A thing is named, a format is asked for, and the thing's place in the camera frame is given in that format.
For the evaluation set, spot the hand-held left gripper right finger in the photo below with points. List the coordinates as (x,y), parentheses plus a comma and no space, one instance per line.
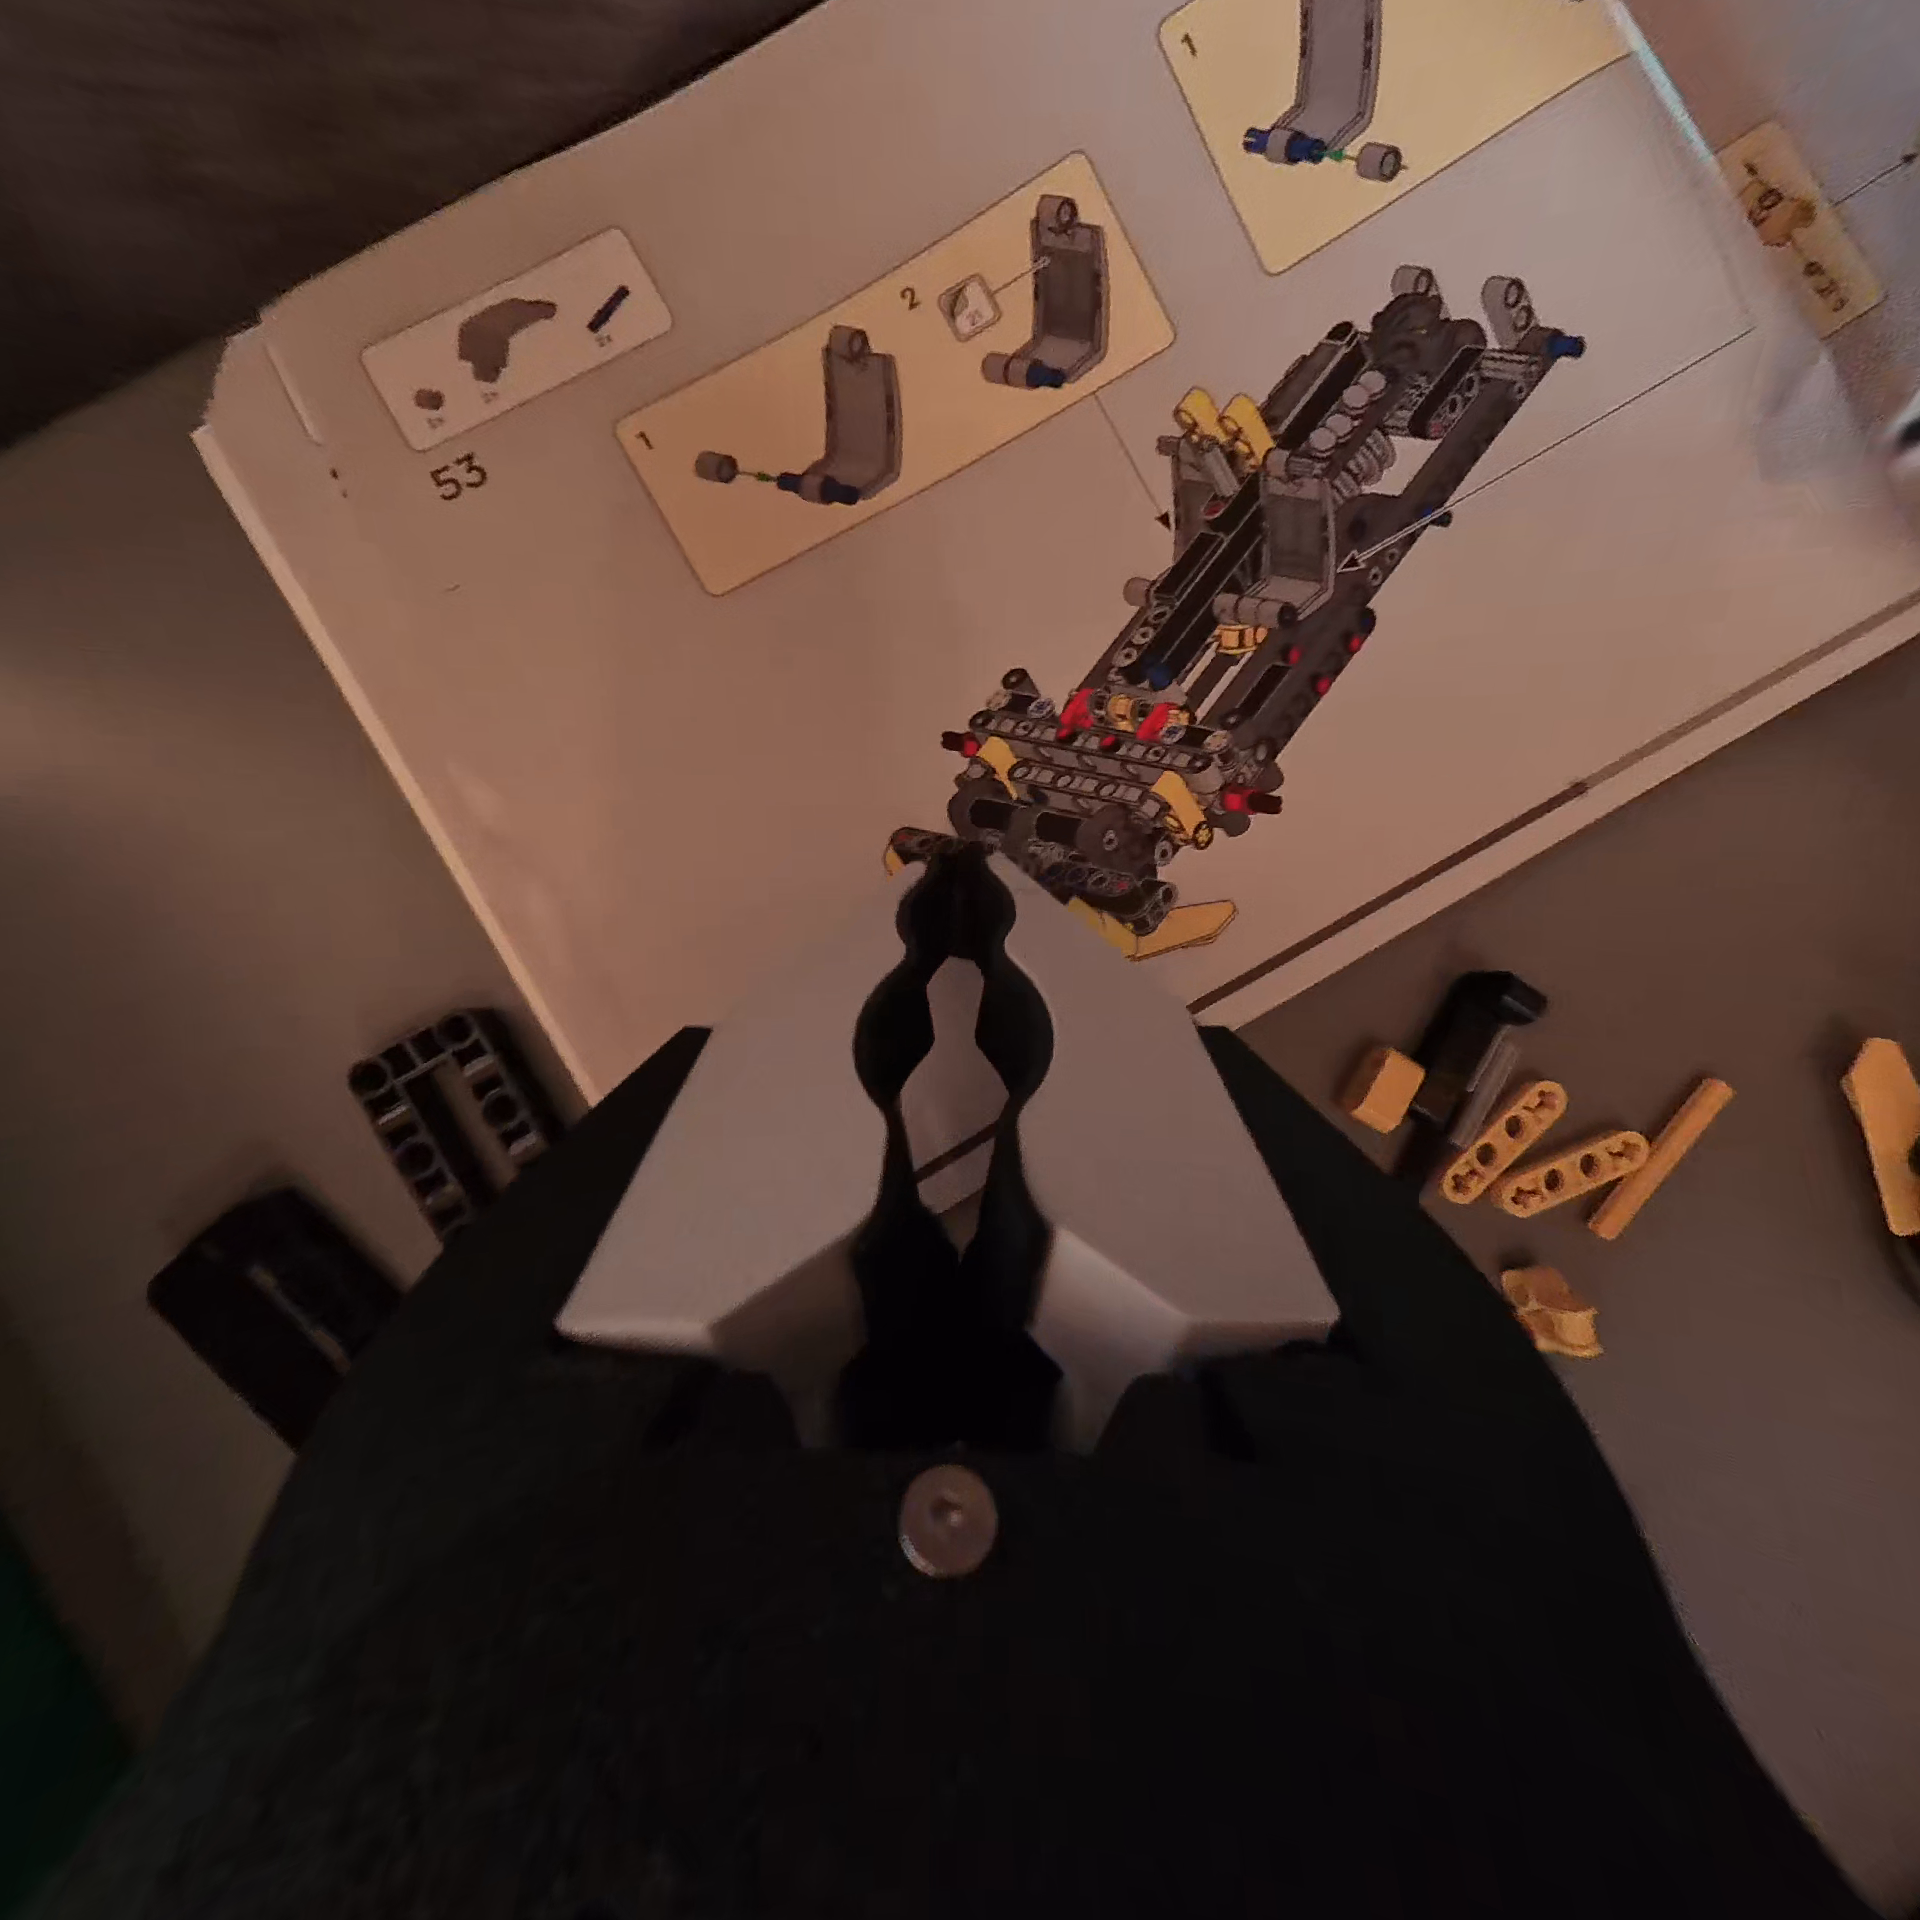
(1171,1171)

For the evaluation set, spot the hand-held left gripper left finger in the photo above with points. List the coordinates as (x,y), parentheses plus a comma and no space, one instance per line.
(750,1171)

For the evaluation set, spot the lego instruction booklet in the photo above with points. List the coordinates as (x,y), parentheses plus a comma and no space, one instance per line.
(750,675)

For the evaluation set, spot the dark ribbed lego panel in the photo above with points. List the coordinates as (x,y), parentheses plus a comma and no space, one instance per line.
(450,1117)

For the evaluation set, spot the pile of yellow lego pieces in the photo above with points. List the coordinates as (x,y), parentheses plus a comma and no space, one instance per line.
(1657,1162)

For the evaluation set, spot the flat black lego plate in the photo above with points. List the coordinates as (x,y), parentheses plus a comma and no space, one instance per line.
(270,1320)

